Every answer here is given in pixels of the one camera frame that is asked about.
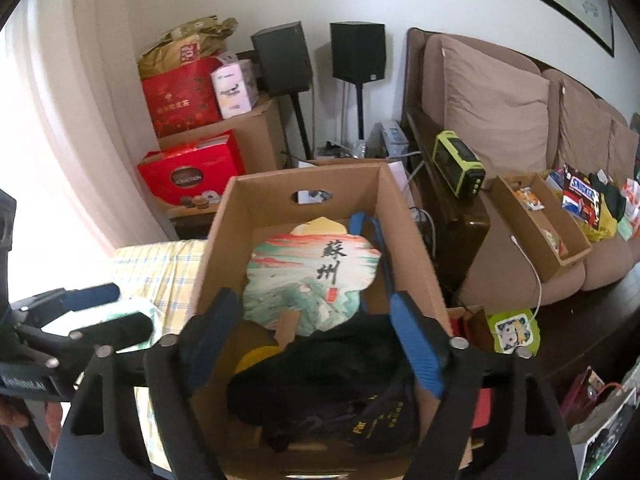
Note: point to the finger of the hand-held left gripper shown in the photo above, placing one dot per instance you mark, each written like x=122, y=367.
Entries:
x=90, y=295
x=125, y=327

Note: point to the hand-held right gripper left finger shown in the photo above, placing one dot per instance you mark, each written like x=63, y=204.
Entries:
x=220, y=320

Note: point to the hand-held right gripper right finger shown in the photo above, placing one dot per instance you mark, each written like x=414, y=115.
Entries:
x=415, y=340

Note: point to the large cardboard box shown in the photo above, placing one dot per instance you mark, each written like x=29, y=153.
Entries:
x=220, y=240

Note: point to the black cloth bag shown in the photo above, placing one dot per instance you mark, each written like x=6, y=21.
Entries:
x=325, y=375

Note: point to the painted paper fan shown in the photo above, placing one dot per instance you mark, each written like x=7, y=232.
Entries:
x=310, y=270

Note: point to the person's left hand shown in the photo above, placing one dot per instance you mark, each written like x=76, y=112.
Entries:
x=12, y=412

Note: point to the yellow checkered tablecloth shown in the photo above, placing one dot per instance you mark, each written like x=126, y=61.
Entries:
x=165, y=270

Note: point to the green cartoon pouch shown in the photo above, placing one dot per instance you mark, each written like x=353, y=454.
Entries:
x=515, y=332

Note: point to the brown sofa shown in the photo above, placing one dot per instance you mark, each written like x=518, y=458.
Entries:
x=505, y=285

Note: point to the small cardboard tray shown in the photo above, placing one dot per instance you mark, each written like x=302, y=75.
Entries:
x=530, y=230

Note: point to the white sheer curtain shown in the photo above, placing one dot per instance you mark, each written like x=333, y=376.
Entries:
x=75, y=135

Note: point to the red gift box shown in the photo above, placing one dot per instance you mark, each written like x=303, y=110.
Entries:
x=200, y=160

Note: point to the brown cardboard box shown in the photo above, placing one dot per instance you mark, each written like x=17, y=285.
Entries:
x=255, y=140

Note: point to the white device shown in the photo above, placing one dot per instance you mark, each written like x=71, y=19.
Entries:
x=397, y=137

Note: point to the black speaker stand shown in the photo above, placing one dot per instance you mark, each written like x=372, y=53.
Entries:
x=359, y=110
x=301, y=125

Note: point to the paper shopping bag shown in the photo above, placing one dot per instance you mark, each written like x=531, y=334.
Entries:
x=610, y=435

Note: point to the yellow plastic bag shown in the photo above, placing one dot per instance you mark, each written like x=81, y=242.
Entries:
x=602, y=227

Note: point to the dark red tea box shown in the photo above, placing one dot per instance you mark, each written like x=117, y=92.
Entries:
x=180, y=95

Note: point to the red blue snack packet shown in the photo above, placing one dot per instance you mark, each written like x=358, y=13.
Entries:
x=580, y=195

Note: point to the white tissue pack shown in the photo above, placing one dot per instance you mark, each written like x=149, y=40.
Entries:
x=235, y=90

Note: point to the dark green cloth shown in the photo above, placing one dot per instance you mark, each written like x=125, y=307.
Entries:
x=610, y=195

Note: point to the brown sofa cushion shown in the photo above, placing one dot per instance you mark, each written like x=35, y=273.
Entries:
x=495, y=100
x=585, y=125
x=625, y=150

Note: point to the orange white plastic bag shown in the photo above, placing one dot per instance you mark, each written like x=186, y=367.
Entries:
x=631, y=200

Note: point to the gold bag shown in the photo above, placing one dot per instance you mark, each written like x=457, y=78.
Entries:
x=170, y=50

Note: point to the black speaker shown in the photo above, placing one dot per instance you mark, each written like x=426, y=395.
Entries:
x=282, y=57
x=357, y=50

